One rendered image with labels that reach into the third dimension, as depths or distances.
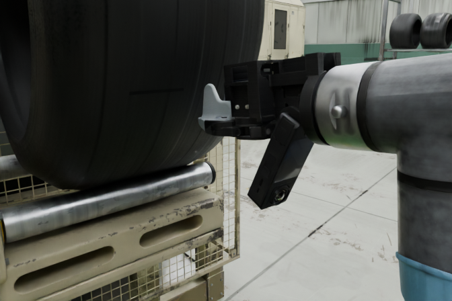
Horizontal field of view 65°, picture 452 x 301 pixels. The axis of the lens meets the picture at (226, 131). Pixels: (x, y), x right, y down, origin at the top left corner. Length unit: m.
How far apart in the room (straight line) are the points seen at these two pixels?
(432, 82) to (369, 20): 11.76
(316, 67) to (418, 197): 0.14
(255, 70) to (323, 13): 12.29
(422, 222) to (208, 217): 0.43
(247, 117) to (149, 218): 0.29
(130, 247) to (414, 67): 0.46
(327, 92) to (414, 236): 0.12
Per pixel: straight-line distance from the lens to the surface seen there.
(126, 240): 0.58
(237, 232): 1.48
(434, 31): 5.63
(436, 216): 0.28
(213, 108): 0.44
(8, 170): 0.81
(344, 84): 0.30
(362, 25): 12.09
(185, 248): 0.65
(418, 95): 0.27
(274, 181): 0.38
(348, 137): 0.31
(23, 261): 0.54
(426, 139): 0.27
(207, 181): 0.66
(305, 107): 0.32
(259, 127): 0.37
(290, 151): 0.36
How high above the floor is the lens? 1.12
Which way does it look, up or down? 12 degrees down
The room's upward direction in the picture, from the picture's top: straight up
